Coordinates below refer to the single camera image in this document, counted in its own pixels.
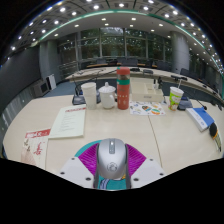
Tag white printed document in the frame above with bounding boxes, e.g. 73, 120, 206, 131
48, 104, 87, 140

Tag green printed paper cup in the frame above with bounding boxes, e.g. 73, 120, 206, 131
168, 86, 185, 112

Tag ceiling lights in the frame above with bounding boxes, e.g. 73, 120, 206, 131
6, 0, 224, 73

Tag black handheld microphone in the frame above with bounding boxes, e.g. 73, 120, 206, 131
208, 121, 223, 153

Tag red drink bottle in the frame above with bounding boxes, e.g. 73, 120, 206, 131
116, 66, 131, 111

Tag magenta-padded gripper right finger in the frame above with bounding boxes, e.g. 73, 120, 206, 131
124, 143, 167, 190

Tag silver grey computer mouse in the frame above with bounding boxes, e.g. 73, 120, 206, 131
95, 137, 129, 181

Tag round teal printed mouse pad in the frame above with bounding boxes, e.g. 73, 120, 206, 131
73, 139, 134, 192

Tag blue and white book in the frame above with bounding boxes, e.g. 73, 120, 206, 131
185, 106, 216, 133

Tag plain white paper cup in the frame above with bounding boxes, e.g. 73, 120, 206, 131
80, 81, 98, 110

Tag red and white pamphlet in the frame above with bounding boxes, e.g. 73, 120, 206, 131
20, 128, 52, 170

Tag colourful sticker sheet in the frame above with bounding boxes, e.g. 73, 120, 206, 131
129, 100, 167, 117

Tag dark office chairs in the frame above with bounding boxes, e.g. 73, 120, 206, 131
79, 57, 201, 78

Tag white lidded mug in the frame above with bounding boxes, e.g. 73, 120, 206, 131
98, 81, 117, 110

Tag black desk microphone base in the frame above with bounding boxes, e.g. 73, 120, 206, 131
72, 94, 102, 106
177, 96, 194, 112

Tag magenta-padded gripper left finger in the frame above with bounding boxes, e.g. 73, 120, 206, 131
59, 142, 101, 190

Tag long curved conference desk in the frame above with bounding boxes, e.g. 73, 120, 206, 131
64, 66, 224, 101

